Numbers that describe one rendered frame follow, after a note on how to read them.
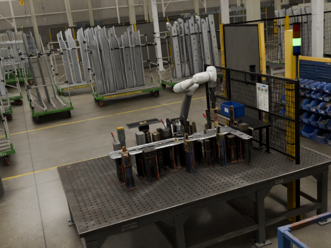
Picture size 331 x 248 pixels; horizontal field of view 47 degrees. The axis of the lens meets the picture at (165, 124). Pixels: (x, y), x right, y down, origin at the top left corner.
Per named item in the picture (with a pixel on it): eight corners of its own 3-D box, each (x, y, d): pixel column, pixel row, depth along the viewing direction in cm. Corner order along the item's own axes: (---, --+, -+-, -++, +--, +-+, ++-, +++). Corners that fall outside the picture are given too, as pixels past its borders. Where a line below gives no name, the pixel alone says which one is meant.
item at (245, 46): (273, 151, 606) (270, 21, 551) (266, 153, 602) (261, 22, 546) (229, 131, 727) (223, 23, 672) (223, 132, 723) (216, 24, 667)
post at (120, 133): (123, 169, 415) (117, 131, 403) (121, 167, 422) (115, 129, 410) (130, 168, 417) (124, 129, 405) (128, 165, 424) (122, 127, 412)
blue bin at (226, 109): (233, 118, 442) (232, 107, 438) (220, 113, 469) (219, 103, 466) (245, 115, 447) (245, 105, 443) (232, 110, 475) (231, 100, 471)
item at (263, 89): (269, 112, 407) (268, 84, 398) (256, 108, 427) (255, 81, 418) (270, 112, 407) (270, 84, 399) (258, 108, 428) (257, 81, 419)
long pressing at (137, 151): (112, 160, 363) (112, 159, 363) (107, 153, 384) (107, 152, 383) (237, 131, 408) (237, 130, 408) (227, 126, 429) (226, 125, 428)
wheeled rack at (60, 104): (75, 117, 963) (62, 46, 914) (34, 125, 928) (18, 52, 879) (64, 104, 1134) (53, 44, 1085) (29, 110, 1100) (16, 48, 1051)
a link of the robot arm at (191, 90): (170, 132, 487) (183, 128, 500) (178, 139, 477) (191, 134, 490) (180, 78, 446) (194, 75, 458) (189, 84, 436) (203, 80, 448)
